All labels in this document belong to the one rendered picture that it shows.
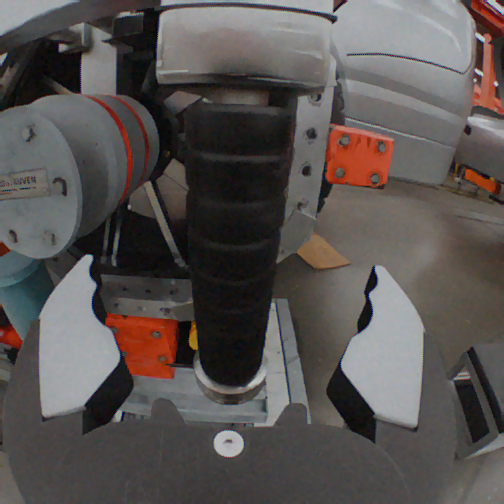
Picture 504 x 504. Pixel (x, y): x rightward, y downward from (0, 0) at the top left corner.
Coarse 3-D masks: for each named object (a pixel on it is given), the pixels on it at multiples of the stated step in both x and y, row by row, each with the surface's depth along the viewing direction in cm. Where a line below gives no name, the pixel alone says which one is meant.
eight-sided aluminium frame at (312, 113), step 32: (0, 64) 18; (0, 96) 23; (320, 96) 25; (320, 128) 26; (320, 160) 28; (288, 192) 30; (288, 224) 32; (64, 256) 39; (128, 288) 43; (160, 288) 43; (192, 320) 41
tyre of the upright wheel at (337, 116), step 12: (24, 72) 25; (336, 72) 30; (12, 96) 26; (336, 96) 31; (336, 108) 32; (336, 120) 33; (324, 192) 39; (324, 204) 41; (72, 252) 44; (180, 276) 47
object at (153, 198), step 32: (32, 64) 25; (64, 64) 32; (32, 96) 30; (160, 96) 33; (192, 96) 33; (160, 128) 39; (160, 160) 41; (128, 224) 58; (160, 224) 43; (96, 256) 45; (128, 256) 49; (160, 256) 50
